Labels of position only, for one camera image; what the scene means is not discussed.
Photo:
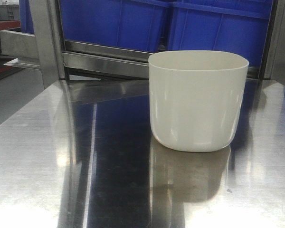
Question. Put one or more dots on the blue crate left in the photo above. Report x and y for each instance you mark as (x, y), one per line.
(129, 24)

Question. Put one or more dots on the blue crate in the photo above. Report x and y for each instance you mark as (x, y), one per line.
(129, 24)
(235, 26)

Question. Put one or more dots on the stainless steel shelf frame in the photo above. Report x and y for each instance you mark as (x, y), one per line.
(57, 59)

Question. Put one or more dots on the white plastic bin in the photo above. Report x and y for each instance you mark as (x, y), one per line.
(195, 98)

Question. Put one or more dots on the blue crate right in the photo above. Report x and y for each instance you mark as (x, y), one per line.
(235, 26)

